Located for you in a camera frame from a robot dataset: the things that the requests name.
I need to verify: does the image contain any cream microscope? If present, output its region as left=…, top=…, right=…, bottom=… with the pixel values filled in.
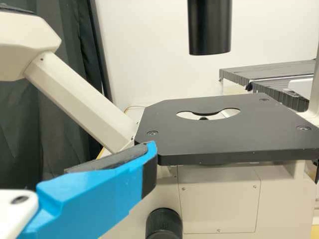
left=0, top=0, right=319, bottom=239

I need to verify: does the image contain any black platform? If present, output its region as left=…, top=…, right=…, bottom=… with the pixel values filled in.
left=251, top=74, right=311, bottom=112
left=219, top=59, right=316, bottom=87

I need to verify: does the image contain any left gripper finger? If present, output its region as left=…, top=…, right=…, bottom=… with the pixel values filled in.
left=23, top=140, right=159, bottom=239

